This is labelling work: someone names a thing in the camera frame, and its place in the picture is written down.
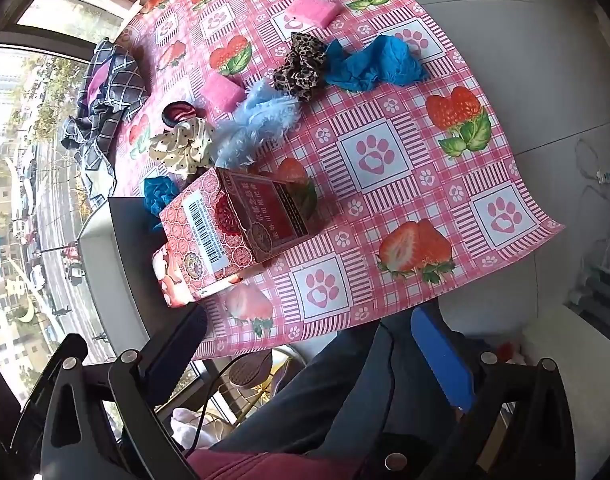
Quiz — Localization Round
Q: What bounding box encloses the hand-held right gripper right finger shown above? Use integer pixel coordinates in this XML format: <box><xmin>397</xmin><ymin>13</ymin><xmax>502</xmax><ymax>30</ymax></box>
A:
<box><xmin>380</xmin><ymin>305</ymin><xmax>576</xmax><ymax>480</ymax></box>

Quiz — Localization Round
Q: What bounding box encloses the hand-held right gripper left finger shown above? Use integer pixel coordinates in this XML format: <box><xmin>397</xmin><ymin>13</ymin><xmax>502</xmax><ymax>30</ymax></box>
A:
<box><xmin>10</xmin><ymin>304</ymin><xmax>209</xmax><ymax>480</ymax></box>

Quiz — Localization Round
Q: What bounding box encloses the white printed food packet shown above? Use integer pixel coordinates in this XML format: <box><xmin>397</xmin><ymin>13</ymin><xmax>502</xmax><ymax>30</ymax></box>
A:
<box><xmin>152</xmin><ymin>159</ymin><xmax>319</xmax><ymax>309</ymax></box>

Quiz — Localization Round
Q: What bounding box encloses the dark red striped scrunchie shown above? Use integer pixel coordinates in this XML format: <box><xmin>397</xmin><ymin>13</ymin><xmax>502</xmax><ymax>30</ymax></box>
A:
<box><xmin>161</xmin><ymin>102</ymin><xmax>198</xmax><ymax>130</ymax></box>

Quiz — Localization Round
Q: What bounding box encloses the leopard print scrunchie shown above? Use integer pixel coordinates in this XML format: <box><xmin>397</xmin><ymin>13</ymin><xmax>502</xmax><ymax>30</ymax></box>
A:
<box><xmin>273</xmin><ymin>32</ymin><xmax>329</xmax><ymax>101</ymax></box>

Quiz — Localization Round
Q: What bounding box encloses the person's maroon top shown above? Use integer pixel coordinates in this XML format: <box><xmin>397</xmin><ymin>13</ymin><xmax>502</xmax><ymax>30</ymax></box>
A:
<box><xmin>185</xmin><ymin>448</ymin><xmax>311</xmax><ymax>480</ymax></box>

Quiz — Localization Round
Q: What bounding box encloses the small blue crumpled cloth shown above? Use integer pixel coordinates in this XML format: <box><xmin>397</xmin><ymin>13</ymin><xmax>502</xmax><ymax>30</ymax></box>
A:
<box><xmin>143</xmin><ymin>176</ymin><xmax>181</xmax><ymax>233</ymax></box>

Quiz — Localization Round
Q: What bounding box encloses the cream polka dot scrunchie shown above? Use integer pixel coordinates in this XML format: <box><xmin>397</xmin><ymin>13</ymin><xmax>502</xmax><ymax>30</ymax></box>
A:
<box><xmin>149</xmin><ymin>119</ymin><xmax>217</xmax><ymax>179</ymax></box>

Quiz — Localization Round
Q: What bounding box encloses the pink strawberry printed tablecloth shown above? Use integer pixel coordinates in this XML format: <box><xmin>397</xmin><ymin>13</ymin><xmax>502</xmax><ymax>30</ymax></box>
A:
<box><xmin>110</xmin><ymin>0</ymin><xmax>566</xmax><ymax>361</ymax></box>

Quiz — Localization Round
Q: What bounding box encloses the light blue fluffy cloth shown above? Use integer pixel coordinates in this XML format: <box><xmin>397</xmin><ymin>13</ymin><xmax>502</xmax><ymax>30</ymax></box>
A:
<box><xmin>214</xmin><ymin>81</ymin><xmax>302</xmax><ymax>170</ymax></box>

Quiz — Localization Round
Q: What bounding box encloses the dark plaid cloth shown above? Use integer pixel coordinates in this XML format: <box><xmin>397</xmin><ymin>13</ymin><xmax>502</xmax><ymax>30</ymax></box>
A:
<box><xmin>60</xmin><ymin>39</ymin><xmax>150</xmax><ymax>201</ymax></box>

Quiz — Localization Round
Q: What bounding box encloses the pink sponge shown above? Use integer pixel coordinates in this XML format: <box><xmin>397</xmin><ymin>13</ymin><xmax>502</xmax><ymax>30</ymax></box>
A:
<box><xmin>200</xmin><ymin>71</ymin><xmax>247</xmax><ymax>114</ymax></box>
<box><xmin>284</xmin><ymin>0</ymin><xmax>344</xmax><ymax>29</ymax></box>

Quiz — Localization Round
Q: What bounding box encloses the large blue crumpled cloth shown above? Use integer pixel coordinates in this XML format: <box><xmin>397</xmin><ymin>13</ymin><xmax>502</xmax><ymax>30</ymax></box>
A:
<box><xmin>324</xmin><ymin>35</ymin><xmax>430</xmax><ymax>93</ymax></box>

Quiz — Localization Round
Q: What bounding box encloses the black cable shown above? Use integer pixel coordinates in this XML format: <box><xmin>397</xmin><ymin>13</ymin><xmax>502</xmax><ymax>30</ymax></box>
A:
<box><xmin>189</xmin><ymin>352</ymin><xmax>246</xmax><ymax>451</ymax></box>

